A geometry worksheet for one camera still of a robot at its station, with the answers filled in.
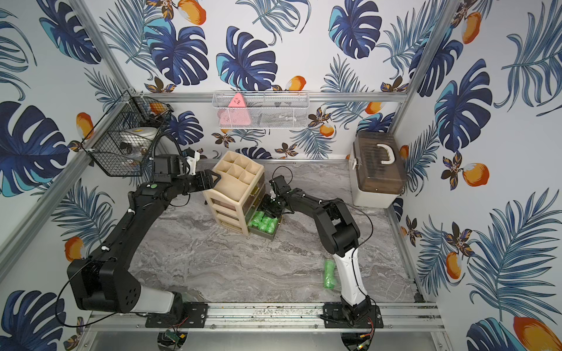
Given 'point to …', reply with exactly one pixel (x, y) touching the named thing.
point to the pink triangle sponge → (235, 114)
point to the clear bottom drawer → (255, 229)
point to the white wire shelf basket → (262, 110)
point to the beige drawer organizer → (241, 186)
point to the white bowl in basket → (140, 137)
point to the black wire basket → (121, 143)
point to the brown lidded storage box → (378, 172)
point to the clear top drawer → (257, 188)
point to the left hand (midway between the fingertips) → (212, 174)
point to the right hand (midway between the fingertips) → (259, 210)
